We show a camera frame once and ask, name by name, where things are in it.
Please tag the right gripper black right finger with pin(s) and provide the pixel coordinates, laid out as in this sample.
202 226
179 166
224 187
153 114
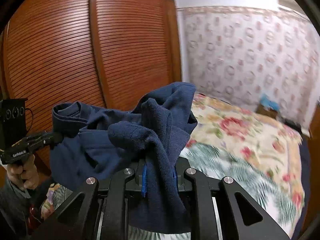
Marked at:
183 185

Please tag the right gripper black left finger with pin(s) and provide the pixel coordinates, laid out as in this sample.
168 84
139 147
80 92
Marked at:
136 186

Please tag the circle pattern pink curtain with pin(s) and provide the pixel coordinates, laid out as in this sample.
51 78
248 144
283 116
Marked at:
241 54

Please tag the blue item behind bed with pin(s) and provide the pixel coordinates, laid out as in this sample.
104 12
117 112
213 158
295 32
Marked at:
268 107

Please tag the navy blue shirt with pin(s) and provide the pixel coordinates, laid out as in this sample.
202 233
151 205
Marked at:
99 142

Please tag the navy bed sheet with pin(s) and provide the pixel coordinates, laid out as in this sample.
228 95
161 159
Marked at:
305 177

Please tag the floral beige blanket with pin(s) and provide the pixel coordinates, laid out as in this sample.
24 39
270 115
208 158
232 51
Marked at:
260 153

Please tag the palm leaf print bedspread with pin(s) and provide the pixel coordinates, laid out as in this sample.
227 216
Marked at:
217 209

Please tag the wooden louvered wardrobe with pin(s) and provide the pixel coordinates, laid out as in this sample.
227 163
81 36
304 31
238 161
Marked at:
106 53

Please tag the person's left hand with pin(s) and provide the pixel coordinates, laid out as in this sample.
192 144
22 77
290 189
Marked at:
25 177

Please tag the grey trousers leg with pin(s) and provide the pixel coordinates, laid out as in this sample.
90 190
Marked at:
16 205

